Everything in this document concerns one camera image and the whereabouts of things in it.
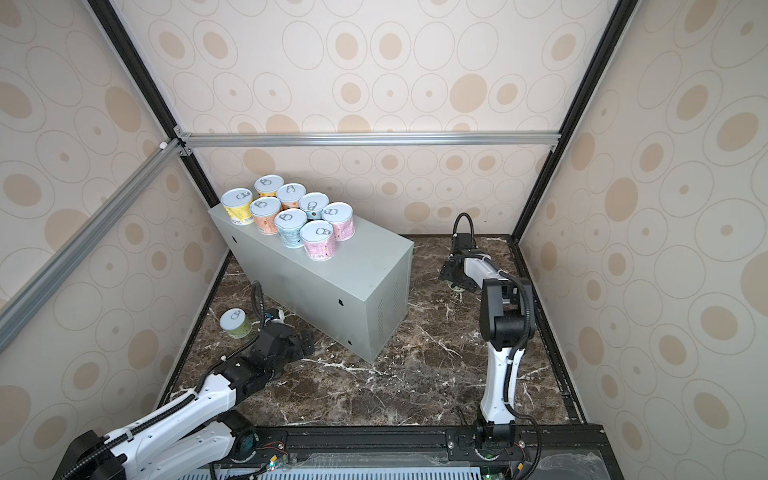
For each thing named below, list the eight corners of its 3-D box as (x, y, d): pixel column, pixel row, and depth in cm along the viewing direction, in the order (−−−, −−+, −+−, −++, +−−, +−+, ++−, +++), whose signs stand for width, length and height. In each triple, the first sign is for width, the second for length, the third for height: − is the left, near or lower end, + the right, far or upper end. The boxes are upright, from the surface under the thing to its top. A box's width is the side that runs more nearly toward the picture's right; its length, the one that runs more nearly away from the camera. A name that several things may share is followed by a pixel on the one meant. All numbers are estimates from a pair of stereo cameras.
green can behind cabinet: (224, 338, 94) (215, 329, 90) (232, 318, 99) (224, 308, 94) (248, 338, 94) (240, 329, 90) (255, 318, 99) (248, 308, 94)
